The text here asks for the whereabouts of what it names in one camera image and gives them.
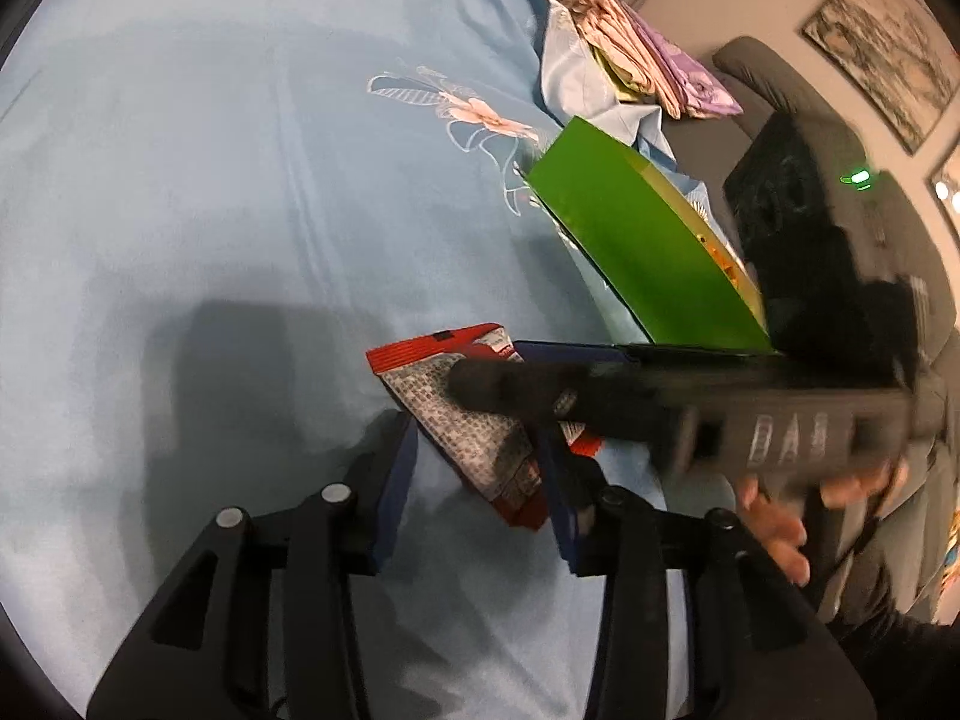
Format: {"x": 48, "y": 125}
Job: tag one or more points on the long red white snack packet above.
{"x": 465, "y": 427}

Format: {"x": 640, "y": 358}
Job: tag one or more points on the blue floral blanket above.
{"x": 187, "y": 165}

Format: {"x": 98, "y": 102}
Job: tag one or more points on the green cardboard box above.
{"x": 637, "y": 240}

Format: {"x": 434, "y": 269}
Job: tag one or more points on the colourful printed cloth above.
{"x": 951, "y": 551}

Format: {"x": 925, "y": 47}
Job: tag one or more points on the person's right hand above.
{"x": 780, "y": 532}

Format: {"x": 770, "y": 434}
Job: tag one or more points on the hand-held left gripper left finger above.
{"x": 397, "y": 495}

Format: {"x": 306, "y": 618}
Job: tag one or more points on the stack of folded pink cloths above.
{"x": 652, "y": 60}

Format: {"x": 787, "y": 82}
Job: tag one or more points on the grey sofa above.
{"x": 765, "y": 75}

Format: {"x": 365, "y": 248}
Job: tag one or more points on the glossy framed wall picture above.
{"x": 949, "y": 195}

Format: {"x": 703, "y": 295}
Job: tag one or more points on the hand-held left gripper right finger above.
{"x": 559, "y": 510}

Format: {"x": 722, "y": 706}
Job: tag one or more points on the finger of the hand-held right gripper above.
{"x": 570, "y": 351}
{"x": 525, "y": 390}

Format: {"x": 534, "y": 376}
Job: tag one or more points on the framed landscape wall picture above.
{"x": 877, "y": 37}

